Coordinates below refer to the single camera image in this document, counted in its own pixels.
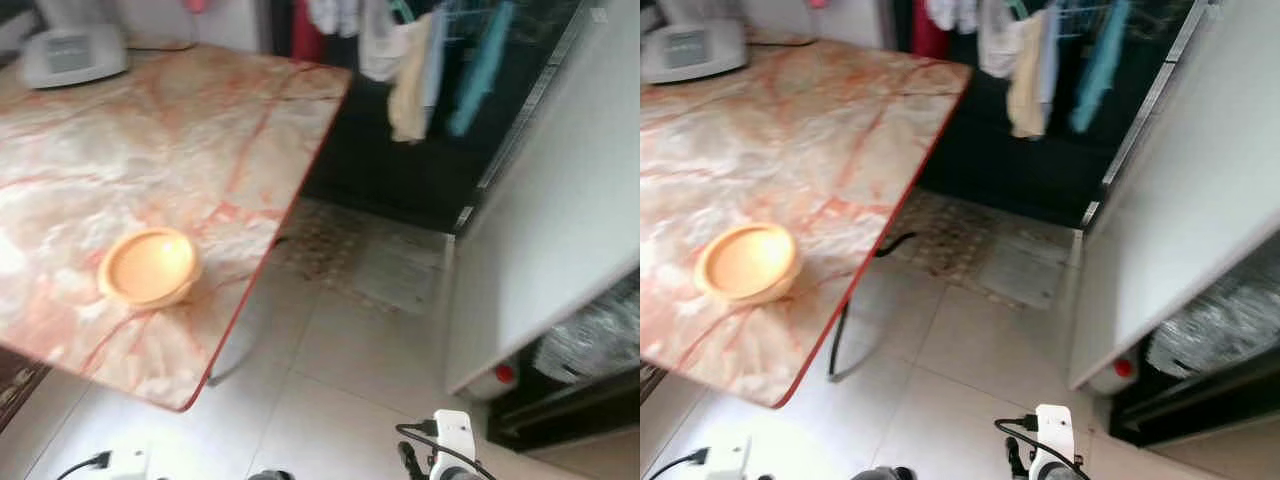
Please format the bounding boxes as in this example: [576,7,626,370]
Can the black table leg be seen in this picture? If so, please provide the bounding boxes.
[828,230,919,381]

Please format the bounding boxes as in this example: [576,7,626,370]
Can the white fridge door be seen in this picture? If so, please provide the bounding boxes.
[1068,0,1280,389]
[445,0,641,396]

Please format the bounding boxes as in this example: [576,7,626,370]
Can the white jug with red cap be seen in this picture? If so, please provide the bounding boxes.
[470,358,518,401]
[1090,352,1139,394]

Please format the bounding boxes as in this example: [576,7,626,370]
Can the bubble wrap sheet black tape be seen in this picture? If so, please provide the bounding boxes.
[533,270,641,386]
[1145,265,1280,379]

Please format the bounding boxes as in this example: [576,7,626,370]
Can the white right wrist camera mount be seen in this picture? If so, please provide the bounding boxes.
[430,410,479,480]
[1030,403,1076,476]

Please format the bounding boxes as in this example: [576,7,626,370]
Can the teal hanging cloth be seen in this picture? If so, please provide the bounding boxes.
[447,0,516,138]
[1070,0,1136,134]

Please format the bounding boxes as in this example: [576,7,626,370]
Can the white hanging cloth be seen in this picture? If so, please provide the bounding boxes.
[975,0,1031,79]
[358,0,421,83]

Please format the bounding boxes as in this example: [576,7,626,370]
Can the red hanging garment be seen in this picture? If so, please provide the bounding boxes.
[292,0,321,61]
[910,0,946,59]

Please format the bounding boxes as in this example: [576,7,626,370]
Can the beige hanging towel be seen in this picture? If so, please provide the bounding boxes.
[388,15,446,143]
[1005,10,1061,139]

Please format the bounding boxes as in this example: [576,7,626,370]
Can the orange plastic bowl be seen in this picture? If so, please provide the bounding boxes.
[693,222,803,306]
[97,227,204,311]

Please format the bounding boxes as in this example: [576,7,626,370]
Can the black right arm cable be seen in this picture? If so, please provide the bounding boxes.
[993,415,1096,480]
[395,420,501,480]

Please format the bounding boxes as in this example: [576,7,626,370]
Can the patterned floor rug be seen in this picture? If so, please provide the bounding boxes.
[265,195,451,316]
[880,190,1076,306]

